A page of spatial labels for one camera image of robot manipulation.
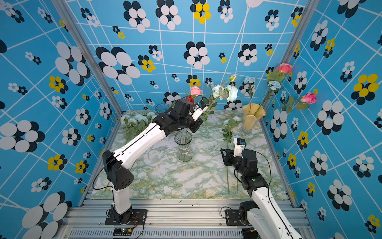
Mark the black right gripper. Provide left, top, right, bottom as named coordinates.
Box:
left=221, top=147, right=247, bottom=177

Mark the clear glass vase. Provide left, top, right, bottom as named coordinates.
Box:
left=174, top=130, right=193, bottom=162

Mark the pink rose stem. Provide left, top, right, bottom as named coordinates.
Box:
left=191, top=86, right=203, bottom=98

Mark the blue purple ribbed glass vase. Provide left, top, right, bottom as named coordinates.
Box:
left=155, top=103, right=170, bottom=115

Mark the yellow ceramic vase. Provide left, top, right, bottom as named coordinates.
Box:
left=243, top=103, right=267, bottom=131

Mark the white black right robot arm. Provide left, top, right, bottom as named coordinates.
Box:
left=220, top=148, right=302, bottom=239

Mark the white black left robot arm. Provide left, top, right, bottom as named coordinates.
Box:
left=102, top=99, right=208, bottom=225

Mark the red rose stem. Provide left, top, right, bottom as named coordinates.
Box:
left=186, top=96, right=195, bottom=104

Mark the right circuit board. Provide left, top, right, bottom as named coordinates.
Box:
left=242, top=228, right=259, bottom=239

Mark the circuit board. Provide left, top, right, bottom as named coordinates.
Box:
left=242, top=228, right=259, bottom=239
left=113, top=228, right=133, bottom=237

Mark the mixed flower bouquet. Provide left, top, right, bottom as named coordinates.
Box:
left=260, top=63, right=317, bottom=114

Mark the left circuit board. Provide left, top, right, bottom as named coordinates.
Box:
left=113, top=228, right=133, bottom=237

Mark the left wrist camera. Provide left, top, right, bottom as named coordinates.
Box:
left=192, top=101, right=208, bottom=121

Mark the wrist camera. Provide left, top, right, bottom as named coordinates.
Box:
left=233, top=138, right=246, bottom=157
left=192, top=101, right=208, bottom=121

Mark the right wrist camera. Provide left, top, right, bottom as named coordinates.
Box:
left=233, top=138, right=246, bottom=157

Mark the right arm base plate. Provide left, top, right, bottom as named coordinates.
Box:
left=223, top=209, right=251, bottom=226

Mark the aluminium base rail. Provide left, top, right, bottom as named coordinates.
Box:
left=53, top=198, right=317, bottom=239

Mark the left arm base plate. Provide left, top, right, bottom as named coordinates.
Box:
left=104, top=209, right=148, bottom=226

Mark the left aluminium corner post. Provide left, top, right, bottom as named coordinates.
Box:
left=52, top=1, right=123, bottom=118

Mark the aluminium corner post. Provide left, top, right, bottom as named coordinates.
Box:
left=52, top=1, right=123, bottom=118
left=280, top=0, right=320, bottom=63

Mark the right aluminium corner post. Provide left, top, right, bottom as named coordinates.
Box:
left=280, top=0, right=320, bottom=63

